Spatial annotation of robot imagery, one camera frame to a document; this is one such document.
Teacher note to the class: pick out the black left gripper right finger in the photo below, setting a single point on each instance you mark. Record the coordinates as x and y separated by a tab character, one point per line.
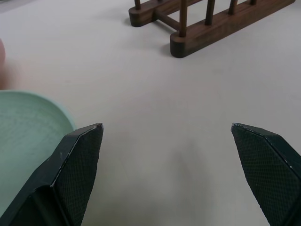
270	174

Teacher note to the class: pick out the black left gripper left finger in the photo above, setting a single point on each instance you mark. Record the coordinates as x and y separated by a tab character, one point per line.
70	179

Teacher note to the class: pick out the dark wooden dish rack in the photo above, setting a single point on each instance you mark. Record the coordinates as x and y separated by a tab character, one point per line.
202	26

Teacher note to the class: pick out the green plate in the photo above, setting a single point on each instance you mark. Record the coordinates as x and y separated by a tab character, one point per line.
28	139

